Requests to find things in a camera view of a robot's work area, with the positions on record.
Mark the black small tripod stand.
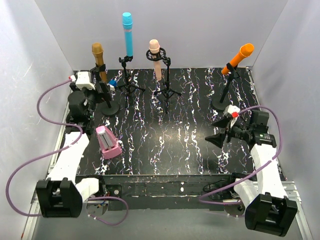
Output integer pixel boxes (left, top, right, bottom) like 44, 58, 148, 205
146, 47, 182, 114

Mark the orange microphone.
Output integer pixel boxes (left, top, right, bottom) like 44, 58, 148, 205
221, 43, 255, 75

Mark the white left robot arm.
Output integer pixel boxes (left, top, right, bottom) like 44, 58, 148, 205
35, 82, 101, 218

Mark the pink beige microphone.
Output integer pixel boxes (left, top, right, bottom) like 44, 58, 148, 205
148, 38, 163, 81

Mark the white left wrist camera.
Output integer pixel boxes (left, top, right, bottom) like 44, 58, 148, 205
68, 71, 96, 90

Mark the black round-base shock-mount stand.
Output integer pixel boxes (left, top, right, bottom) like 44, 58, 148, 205
210, 62, 240, 113

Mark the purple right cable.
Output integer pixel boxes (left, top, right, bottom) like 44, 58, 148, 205
198, 104, 284, 218

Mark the pink box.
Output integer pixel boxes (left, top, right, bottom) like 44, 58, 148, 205
95, 126, 122, 160

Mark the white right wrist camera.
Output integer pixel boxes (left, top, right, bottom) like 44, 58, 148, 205
223, 104, 241, 128

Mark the black tripod mic stand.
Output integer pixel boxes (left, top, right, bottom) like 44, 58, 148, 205
117, 55, 146, 97

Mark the black round-base clip stand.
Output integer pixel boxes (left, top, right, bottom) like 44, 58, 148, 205
90, 64, 120, 117

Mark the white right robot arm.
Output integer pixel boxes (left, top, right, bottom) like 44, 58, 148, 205
205, 105, 298, 237

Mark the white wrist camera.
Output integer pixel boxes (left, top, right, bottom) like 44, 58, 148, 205
68, 71, 96, 90
223, 104, 241, 128

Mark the gold microphone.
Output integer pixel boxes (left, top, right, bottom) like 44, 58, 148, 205
91, 42, 107, 83

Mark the blue microphone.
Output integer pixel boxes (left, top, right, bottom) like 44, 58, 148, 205
122, 12, 133, 57

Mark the white and blue small object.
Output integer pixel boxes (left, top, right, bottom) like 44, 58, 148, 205
107, 79, 117, 92

